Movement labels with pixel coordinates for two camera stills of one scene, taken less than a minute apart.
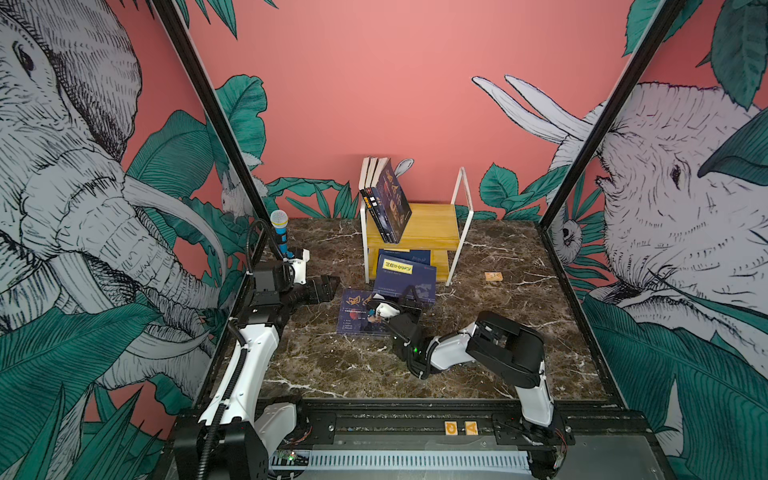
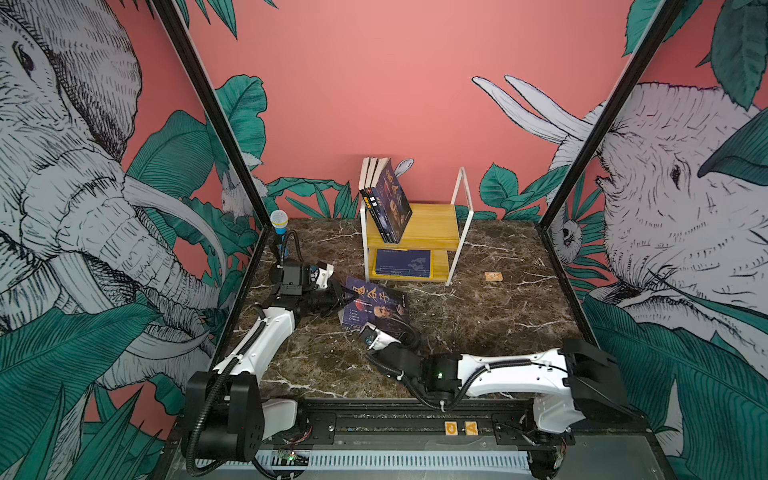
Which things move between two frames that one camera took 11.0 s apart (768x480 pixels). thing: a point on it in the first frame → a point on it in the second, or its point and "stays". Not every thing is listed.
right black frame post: x=669 y=10 stays
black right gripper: x=406 y=310 → x=380 y=358
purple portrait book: x=395 y=199 stays
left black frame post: x=175 y=19 stays
